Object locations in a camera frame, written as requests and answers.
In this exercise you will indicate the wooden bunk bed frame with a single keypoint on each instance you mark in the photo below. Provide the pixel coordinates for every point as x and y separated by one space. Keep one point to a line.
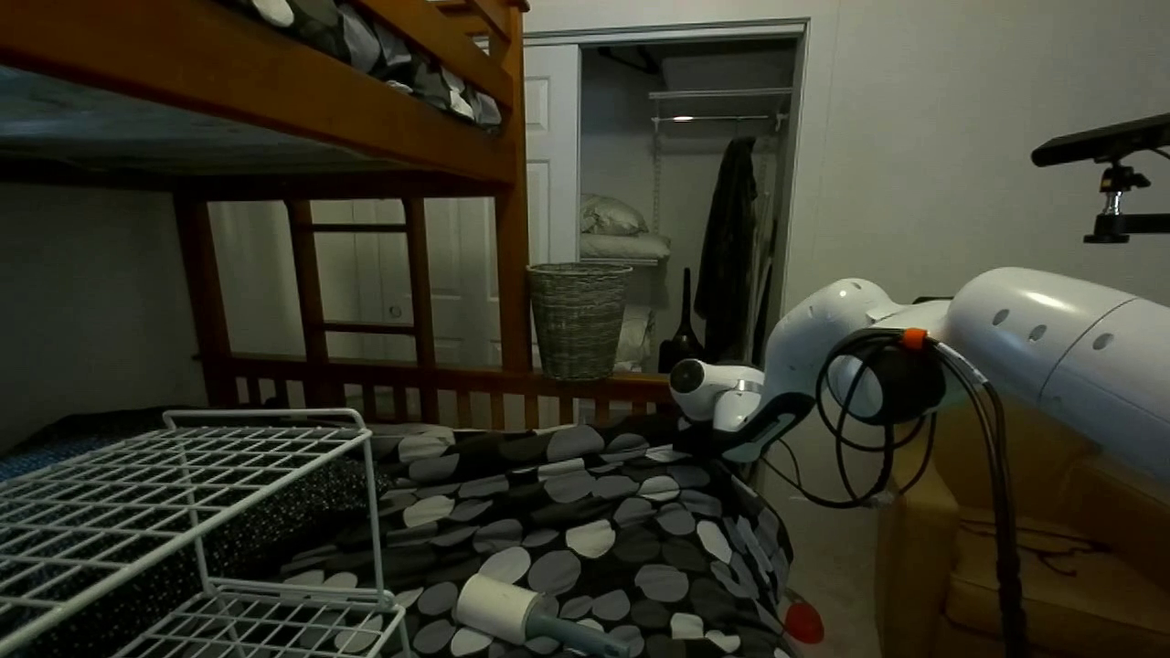
203 210

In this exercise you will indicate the white wire shelf rack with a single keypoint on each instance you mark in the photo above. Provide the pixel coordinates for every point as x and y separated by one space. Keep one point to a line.
80 527

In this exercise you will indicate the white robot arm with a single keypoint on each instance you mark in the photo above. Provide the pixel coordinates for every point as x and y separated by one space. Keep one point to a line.
1088 357

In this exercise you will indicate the tan armchair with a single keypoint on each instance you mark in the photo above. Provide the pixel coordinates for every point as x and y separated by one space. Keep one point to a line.
1092 539

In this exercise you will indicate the white lint roller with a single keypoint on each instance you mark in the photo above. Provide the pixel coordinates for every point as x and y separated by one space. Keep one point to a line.
519 615

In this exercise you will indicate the white folded bedding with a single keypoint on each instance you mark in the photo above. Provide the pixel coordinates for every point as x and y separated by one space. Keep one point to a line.
619 232

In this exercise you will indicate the black camera on stand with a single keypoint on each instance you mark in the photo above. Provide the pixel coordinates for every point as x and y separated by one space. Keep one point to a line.
1110 147

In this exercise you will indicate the woven laundry basket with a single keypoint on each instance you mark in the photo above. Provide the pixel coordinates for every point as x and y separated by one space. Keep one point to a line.
579 317

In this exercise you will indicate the upper bunk dotted blanket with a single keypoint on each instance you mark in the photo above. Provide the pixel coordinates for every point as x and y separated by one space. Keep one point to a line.
341 30

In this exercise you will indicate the dark hanging garment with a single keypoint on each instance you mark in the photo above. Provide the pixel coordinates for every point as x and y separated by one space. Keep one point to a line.
724 251

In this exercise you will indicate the black grey dotted blanket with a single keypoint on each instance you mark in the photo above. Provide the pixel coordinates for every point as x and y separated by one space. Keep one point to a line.
615 527

